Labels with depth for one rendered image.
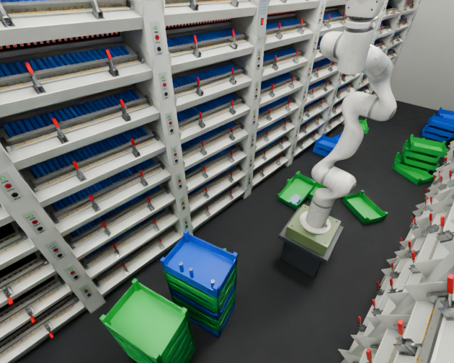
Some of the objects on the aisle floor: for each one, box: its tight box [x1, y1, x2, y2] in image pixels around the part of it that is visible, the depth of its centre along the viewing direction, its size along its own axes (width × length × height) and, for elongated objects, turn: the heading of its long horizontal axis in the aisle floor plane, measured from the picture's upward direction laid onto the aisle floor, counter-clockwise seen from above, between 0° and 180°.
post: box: [285, 0, 326, 167], centre depth 218 cm, size 20×9×169 cm, turn 45°
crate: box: [277, 172, 316, 210], centre depth 221 cm, size 30×20×8 cm
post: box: [123, 0, 193, 237], centre depth 140 cm, size 20×9×169 cm, turn 45°
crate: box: [342, 190, 388, 225], centre depth 212 cm, size 30×20×8 cm
